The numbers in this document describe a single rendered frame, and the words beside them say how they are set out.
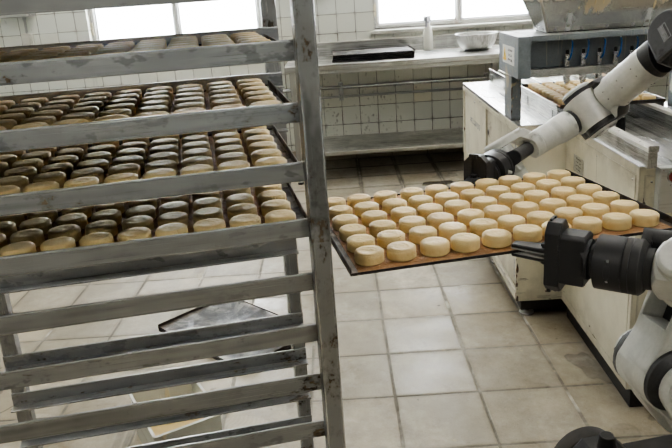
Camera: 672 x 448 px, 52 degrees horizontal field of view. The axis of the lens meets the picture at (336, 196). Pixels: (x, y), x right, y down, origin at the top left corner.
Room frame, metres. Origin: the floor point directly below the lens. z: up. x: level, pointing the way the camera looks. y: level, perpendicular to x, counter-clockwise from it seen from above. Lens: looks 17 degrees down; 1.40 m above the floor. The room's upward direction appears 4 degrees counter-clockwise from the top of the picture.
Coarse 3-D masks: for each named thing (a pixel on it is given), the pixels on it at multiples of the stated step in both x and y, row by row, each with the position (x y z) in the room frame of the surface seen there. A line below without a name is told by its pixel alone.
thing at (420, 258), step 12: (408, 204) 1.39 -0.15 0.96; (456, 216) 1.29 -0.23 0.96; (396, 228) 1.24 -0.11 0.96; (468, 228) 1.21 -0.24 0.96; (636, 228) 1.15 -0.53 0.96; (660, 228) 1.15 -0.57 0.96; (408, 240) 1.17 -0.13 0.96; (480, 240) 1.15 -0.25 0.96; (348, 252) 1.13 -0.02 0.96; (384, 252) 1.12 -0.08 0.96; (420, 252) 1.11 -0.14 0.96; (456, 252) 1.10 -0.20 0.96; (480, 252) 1.09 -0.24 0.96; (492, 252) 1.09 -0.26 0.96; (384, 264) 1.07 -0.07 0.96; (396, 264) 1.06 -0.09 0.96; (408, 264) 1.06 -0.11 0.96
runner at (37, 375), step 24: (240, 336) 0.99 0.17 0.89; (264, 336) 1.00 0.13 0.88; (288, 336) 1.00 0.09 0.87; (312, 336) 1.01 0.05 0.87; (96, 360) 0.95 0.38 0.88; (120, 360) 0.96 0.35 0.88; (144, 360) 0.96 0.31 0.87; (168, 360) 0.97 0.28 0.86; (192, 360) 0.98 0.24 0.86; (0, 384) 0.93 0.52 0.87; (24, 384) 0.93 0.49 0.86
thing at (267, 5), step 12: (264, 0) 1.43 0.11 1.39; (264, 12) 1.43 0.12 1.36; (264, 24) 1.43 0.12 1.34; (276, 24) 1.43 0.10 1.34; (288, 264) 1.43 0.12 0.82; (288, 300) 1.43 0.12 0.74; (300, 300) 1.43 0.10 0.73; (288, 312) 1.44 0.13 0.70; (300, 372) 1.43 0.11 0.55; (300, 408) 1.43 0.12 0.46; (300, 444) 1.45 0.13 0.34; (312, 444) 1.43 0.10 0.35
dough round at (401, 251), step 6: (390, 246) 1.10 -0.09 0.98; (396, 246) 1.10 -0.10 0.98; (402, 246) 1.09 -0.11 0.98; (408, 246) 1.09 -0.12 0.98; (414, 246) 1.09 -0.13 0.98; (390, 252) 1.08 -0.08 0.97; (396, 252) 1.07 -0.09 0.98; (402, 252) 1.07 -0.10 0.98; (408, 252) 1.07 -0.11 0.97; (414, 252) 1.08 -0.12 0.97; (390, 258) 1.08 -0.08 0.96; (396, 258) 1.07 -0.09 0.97; (402, 258) 1.07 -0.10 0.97; (408, 258) 1.07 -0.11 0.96
